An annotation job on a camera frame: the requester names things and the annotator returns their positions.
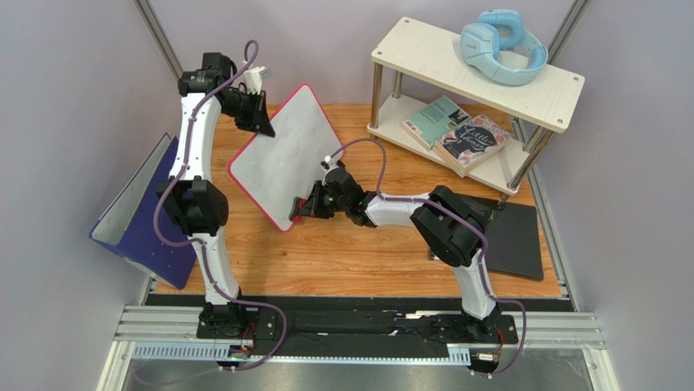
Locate white two-tier shelf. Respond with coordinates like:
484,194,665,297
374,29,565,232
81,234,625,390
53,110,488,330
367,17,585,196

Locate pink-framed whiteboard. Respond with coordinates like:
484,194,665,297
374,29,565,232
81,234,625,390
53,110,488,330
227,83,342,232

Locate light blue headphones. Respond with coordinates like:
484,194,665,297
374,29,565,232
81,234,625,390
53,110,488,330
459,9,548,86

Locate blue ring binder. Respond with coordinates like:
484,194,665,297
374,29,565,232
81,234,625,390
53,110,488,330
89,134,196,289

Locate teal book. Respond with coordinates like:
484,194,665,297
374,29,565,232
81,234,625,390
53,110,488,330
400,95,472,151

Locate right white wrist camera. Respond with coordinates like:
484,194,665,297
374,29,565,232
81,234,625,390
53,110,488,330
320,156,339,174

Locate black tablet pad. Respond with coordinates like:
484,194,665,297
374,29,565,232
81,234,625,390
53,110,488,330
411,191,544,280

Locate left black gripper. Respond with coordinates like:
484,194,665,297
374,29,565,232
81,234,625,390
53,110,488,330
222,90,277,138

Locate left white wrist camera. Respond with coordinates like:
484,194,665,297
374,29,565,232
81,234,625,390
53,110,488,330
243,66,272,94

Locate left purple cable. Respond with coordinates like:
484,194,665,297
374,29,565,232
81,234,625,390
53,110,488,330
132,39,288,386

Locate dark floral book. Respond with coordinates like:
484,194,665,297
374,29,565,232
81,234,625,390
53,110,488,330
432,114,514,178

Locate red heart-shaped eraser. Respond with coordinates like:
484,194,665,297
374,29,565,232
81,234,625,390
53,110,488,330
289,197,303,222

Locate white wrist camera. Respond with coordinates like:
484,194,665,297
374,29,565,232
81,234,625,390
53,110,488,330
320,156,339,174
243,66,272,94

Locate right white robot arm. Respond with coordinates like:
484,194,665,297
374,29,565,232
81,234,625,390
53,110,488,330
289,168,500,329

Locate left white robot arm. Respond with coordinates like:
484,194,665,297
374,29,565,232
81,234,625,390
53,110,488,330
153,52,275,339

